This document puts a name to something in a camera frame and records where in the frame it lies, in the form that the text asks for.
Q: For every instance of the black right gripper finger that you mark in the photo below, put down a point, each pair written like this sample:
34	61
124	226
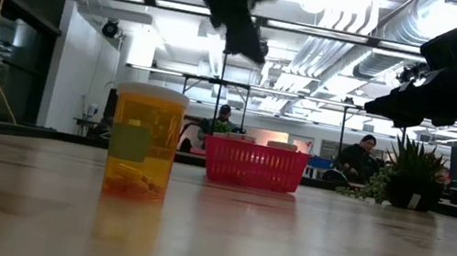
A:
404	108
446	120

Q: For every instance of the amber pill bottle green label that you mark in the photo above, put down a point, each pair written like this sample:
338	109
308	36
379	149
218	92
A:
149	115

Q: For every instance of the red plastic basket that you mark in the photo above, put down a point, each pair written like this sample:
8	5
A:
255	165

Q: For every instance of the person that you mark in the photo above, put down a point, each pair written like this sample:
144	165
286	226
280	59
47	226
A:
443	175
358	161
222	124

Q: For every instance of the black vertical stand pole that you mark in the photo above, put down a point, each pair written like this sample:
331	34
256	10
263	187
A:
219	89

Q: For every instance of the succulent in black pot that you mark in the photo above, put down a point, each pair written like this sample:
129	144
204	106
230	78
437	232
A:
413	191

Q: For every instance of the trailing green bead plant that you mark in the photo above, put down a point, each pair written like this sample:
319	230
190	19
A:
374	187

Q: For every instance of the blue bin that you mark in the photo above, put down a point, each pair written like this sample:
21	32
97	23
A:
320	162

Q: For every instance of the small dark monitor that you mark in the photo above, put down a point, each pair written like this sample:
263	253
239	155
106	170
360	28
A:
111	102

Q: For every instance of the white spray bottle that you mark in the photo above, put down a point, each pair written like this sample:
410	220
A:
92	111

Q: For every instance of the yellow stick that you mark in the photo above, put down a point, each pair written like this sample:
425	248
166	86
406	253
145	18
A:
5	100

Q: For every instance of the black camera on boom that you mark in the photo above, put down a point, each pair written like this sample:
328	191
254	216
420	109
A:
409	73

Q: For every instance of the black metal workstation frame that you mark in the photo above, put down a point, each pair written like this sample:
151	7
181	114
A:
199	78

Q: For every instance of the black round ceiling camera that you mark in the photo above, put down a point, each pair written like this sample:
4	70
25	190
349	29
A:
110	29

